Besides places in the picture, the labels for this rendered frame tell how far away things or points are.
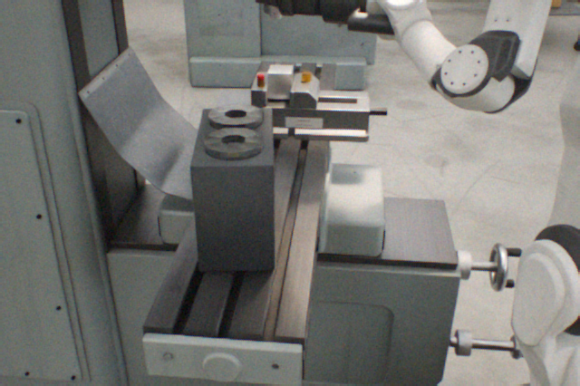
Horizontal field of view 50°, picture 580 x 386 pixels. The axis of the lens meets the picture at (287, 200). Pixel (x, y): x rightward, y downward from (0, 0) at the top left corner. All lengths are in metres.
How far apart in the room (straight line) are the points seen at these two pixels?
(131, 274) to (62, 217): 0.21
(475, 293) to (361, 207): 1.21
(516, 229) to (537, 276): 2.10
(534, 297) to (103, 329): 1.02
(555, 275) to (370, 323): 0.72
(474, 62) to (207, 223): 0.47
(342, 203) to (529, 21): 0.57
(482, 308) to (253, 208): 1.63
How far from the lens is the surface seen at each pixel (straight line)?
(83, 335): 1.57
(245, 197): 0.92
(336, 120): 1.41
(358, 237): 1.34
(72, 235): 1.41
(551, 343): 0.90
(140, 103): 1.48
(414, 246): 1.43
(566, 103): 0.80
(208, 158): 0.92
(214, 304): 0.93
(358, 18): 1.19
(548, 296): 0.85
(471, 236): 2.85
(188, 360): 0.91
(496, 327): 2.38
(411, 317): 1.46
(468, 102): 1.06
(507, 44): 1.01
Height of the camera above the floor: 1.51
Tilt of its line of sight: 30 degrees down
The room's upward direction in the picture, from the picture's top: straight up
